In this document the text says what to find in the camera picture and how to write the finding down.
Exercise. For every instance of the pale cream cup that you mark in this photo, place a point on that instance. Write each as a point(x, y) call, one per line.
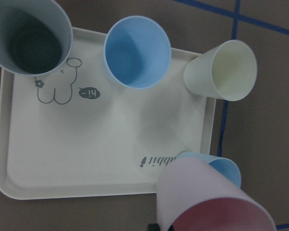
point(226, 72)

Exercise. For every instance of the pink plastic cup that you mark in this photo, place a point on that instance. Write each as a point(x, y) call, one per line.
point(193, 196)

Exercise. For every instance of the blue cup back left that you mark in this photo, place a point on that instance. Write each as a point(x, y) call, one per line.
point(224, 166)

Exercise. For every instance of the blue cup front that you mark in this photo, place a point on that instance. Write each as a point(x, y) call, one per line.
point(136, 53)

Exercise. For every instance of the grey plastic cup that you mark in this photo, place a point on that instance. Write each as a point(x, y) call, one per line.
point(36, 36)

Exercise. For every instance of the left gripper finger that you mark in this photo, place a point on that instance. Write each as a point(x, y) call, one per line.
point(152, 225)

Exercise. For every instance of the blue cup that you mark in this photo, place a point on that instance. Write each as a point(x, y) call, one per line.
point(224, 166)
point(136, 53)

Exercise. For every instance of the white plastic tray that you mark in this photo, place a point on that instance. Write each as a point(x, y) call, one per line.
point(73, 133)

